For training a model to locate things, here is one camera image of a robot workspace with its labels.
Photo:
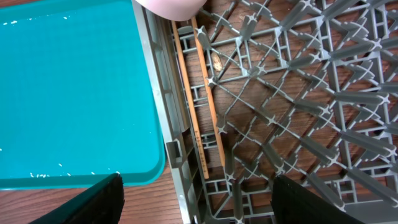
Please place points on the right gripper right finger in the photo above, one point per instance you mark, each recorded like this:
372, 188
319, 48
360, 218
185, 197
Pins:
292, 203

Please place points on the teal serving tray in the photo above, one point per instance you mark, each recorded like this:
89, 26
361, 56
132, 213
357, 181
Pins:
76, 99

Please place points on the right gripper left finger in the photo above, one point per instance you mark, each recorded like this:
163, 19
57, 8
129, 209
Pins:
101, 203

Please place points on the grey dishwasher rack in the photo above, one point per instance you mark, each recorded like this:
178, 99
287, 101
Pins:
308, 90

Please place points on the white round plate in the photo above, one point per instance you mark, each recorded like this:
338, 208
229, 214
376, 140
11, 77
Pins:
174, 10

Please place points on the food scrap under rack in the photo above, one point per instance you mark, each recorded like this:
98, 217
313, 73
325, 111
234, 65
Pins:
216, 61

